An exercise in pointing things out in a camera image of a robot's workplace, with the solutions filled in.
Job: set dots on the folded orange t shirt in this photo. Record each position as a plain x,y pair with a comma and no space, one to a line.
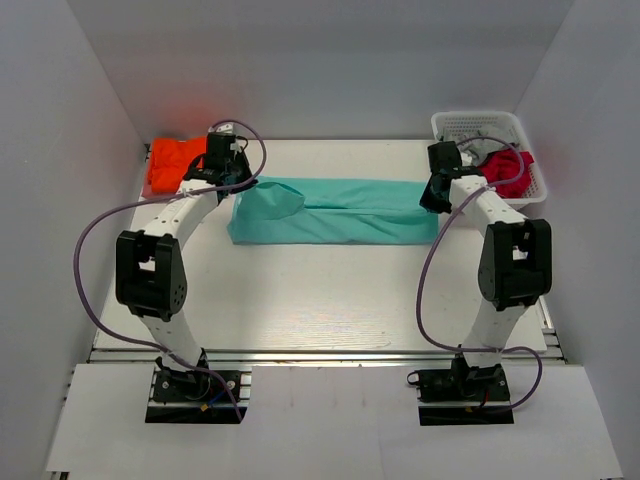
168,163

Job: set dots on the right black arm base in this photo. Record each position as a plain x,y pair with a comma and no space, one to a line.
461,395

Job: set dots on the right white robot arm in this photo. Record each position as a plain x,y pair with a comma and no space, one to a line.
515,266

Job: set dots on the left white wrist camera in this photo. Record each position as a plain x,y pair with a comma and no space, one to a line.
225,129

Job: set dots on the red t shirt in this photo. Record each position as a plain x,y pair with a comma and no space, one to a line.
504,165

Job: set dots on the teal t shirt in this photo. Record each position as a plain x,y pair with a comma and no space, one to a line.
323,211

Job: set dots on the grey t shirt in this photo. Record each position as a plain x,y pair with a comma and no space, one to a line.
480,142

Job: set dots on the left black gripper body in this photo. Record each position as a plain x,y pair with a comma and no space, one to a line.
239,168

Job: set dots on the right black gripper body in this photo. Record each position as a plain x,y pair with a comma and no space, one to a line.
436,202

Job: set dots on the aluminium table edge rail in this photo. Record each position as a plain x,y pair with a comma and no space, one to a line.
141,356

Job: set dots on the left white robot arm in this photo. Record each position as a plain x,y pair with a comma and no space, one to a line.
150,278

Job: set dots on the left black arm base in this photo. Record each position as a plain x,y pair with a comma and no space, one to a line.
195,398

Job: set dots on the white plastic basket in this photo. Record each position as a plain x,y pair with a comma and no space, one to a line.
465,122

